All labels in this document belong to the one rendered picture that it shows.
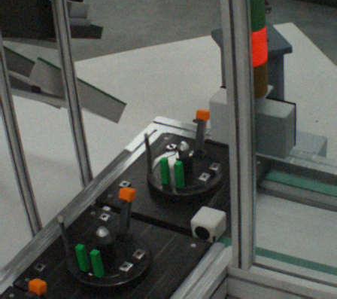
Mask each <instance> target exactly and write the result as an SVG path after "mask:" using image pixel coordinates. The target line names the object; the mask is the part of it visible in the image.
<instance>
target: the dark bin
mask: <svg viewBox="0 0 337 299"><path fill-rule="evenodd" d="M69 28H70V33H71V38H77V39H85V38H91V39H101V37H102V33H103V29H104V27H102V26H97V25H95V24H92V23H91V25H89V26H70V25H69ZM0 30H1V33H2V38H56V33H55V25H54V21H53V9H52V5H51V0H0Z"/></svg>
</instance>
